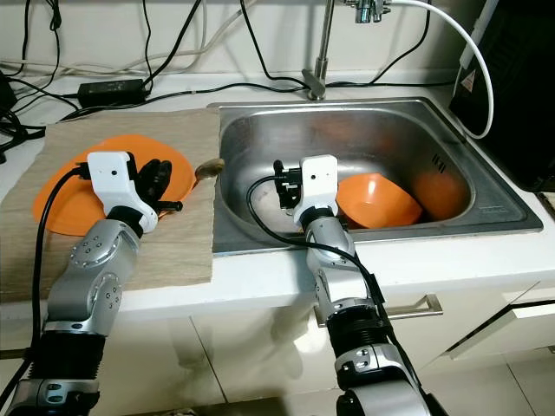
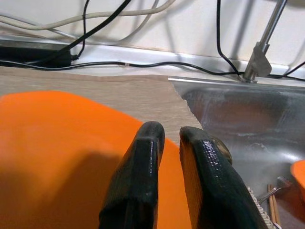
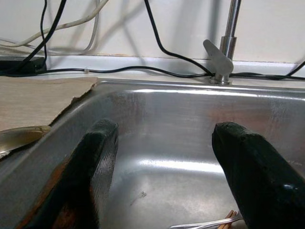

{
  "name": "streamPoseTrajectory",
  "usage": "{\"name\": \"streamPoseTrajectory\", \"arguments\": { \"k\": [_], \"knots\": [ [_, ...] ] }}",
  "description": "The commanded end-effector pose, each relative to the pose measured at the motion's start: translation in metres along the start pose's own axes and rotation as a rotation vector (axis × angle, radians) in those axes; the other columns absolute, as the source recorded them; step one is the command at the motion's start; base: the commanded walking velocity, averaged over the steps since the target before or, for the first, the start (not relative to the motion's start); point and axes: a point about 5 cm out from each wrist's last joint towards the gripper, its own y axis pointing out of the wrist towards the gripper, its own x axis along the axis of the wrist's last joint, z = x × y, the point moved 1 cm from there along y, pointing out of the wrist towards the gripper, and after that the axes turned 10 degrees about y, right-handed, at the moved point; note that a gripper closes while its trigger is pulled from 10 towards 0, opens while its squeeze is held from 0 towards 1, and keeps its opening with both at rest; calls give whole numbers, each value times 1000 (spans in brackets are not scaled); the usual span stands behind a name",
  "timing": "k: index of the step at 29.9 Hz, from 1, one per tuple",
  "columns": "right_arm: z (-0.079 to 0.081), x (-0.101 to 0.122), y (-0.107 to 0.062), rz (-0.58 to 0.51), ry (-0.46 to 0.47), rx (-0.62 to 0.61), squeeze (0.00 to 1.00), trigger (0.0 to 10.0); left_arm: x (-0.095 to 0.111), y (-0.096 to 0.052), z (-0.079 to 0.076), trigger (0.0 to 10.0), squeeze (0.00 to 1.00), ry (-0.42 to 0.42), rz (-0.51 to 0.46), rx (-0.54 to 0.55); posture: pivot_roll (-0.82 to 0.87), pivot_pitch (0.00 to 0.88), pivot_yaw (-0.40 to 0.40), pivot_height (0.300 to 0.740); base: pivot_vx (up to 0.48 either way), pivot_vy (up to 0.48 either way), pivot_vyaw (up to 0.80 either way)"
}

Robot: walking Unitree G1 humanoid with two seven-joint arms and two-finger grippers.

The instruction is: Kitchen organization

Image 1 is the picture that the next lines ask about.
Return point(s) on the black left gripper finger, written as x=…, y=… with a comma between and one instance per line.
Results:
x=165, y=173
x=170, y=206

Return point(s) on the steel spoon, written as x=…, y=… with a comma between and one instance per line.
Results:
x=210, y=169

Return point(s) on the orange plate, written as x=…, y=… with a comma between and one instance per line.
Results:
x=65, y=195

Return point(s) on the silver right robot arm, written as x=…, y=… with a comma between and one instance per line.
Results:
x=360, y=312

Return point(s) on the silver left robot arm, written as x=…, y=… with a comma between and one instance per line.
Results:
x=87, y=286

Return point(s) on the beige kitchen base cabinet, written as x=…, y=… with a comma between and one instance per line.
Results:
x=243, y=355

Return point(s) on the beige woven placemat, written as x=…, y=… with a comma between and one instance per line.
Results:
x=182, y=251

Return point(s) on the black power adapter brick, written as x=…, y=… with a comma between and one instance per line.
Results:
x=111, y=90

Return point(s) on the chrome faucet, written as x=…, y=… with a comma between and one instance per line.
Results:
x=314, y=82

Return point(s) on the stainless steel sink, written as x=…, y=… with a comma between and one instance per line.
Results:
x=381, y=130

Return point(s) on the grey plastic tube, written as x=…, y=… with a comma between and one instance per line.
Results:
x=477, y=35

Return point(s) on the black appliance with warning label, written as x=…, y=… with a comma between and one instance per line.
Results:
x=516, y=104

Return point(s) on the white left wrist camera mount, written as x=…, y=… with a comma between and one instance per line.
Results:
x=113, y=178

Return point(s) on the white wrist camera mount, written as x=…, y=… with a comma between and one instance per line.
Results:
x=113, y=178
x=321, y=186

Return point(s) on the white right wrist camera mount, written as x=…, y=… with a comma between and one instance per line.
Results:
x=321, y=186

